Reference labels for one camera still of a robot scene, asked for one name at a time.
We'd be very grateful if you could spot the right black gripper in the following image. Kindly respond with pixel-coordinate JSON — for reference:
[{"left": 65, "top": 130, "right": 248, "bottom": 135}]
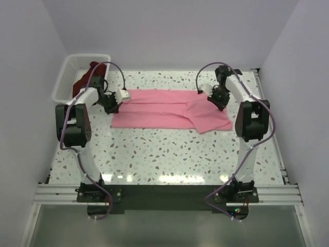
[{"left": 207, "top": 86, "right": 230, "bottom": 111}]

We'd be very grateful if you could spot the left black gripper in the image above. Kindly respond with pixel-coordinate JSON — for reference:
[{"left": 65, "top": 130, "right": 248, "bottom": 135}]
[{"left": 95, "top": 92, "right": 123, "bottom": 115}]

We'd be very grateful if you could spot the pink t-shirt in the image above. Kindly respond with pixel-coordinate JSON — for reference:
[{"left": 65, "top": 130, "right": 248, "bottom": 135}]
[{"left": 112, "top": 90, "right": 233, "bottom": 134}]

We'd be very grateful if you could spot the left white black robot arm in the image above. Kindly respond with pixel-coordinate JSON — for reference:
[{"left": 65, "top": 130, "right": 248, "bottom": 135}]
[{"left": 55, "top": 76, "right": 130, "bottom": 202}]

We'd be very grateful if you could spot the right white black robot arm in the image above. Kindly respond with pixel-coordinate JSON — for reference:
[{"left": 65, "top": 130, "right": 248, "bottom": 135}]
[{"left": 204, "top": 65, "right": 270, "bottom": 202}]

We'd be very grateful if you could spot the dark red t-shirt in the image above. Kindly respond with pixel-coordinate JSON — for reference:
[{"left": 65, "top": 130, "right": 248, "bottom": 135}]
[{"left": 72, "top": 61, "right": 107, "bottom": 97}]

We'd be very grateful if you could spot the white plastic laundry basket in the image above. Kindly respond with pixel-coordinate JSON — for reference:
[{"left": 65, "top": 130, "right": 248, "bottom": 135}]
[{"left": 52, "top": 54, "right": 111, "bottom": 104}]

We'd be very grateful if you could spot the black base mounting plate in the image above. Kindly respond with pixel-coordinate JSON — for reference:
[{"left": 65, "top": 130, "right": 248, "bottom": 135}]
[{"left": 75, "top": 182, "right": 260, "bottom": 219}]

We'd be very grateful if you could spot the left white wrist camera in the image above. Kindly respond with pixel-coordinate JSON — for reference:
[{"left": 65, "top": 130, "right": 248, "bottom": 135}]
[{"left": 115, "top": 89, "right": 131, "bottom": 104}]

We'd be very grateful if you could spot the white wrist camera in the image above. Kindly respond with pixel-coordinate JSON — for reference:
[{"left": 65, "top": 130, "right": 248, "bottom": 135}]
[
  {"left": 199, "top": 83, "right": 213, "bottom": 97},
  {"left": 115, "top": 89, "right": 131, "bottom": 104}
]

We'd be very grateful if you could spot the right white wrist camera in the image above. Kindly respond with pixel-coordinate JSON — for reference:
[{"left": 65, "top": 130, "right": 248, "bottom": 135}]
[{"left": 199, "top": 83, "right": 213, "bottom": 97}]

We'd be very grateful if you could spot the aluminium right side rail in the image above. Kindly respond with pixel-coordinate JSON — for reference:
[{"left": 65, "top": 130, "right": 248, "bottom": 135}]
[{"left": 250, "top": 67, "right": 288, "bottom": 183}]

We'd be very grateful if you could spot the aluminium rail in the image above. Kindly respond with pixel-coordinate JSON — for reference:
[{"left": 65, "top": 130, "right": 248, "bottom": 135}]
[
  {"left": 33, "top": 184, "right": 303, "bottom": 205},
  {"left": 250, "top": 67, "right": 288, "bottom": 183}
]

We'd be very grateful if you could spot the aluminium front rail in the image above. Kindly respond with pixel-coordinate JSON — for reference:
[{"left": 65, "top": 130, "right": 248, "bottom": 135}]
[{"left": 33, "top": 184, "right": 303, "bottom": 205}]

